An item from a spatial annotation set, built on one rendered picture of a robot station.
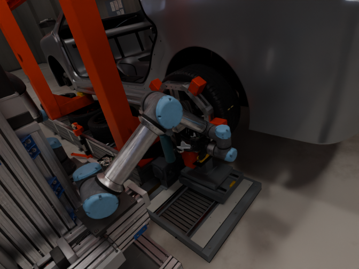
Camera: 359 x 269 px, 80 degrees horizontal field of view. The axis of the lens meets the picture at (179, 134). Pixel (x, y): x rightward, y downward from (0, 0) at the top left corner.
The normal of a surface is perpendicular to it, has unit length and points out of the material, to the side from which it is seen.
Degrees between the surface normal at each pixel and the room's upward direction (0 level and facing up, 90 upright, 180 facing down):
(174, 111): 86
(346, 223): 0
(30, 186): 90
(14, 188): 90
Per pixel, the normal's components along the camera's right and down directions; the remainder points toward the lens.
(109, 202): 0.44, 0.44
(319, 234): -0.18, -0.85
